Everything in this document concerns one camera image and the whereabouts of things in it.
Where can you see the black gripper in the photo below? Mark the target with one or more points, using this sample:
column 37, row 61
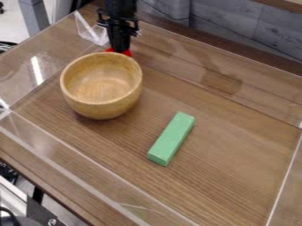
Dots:
column 120, row 14

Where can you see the red plush strawberry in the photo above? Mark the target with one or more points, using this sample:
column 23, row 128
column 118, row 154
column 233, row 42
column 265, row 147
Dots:
column 125, row 52

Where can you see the wooden bowl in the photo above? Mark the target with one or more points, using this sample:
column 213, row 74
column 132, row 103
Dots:
column 102, row 84

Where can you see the green rectangular block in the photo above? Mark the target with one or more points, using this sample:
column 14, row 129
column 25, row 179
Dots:
column 172, row 139

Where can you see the black table leg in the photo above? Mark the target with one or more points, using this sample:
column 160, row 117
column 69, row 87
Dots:
column 38, row 196

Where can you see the grey post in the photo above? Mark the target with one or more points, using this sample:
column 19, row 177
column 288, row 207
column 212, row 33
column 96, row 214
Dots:
column 35, row 15

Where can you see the clear acrylic tray enclosure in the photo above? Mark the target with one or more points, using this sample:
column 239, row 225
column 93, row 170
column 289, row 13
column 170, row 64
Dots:
column 227, row 177

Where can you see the black metal bracket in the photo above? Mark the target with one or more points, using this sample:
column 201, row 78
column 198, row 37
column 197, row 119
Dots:
column 37, row 212

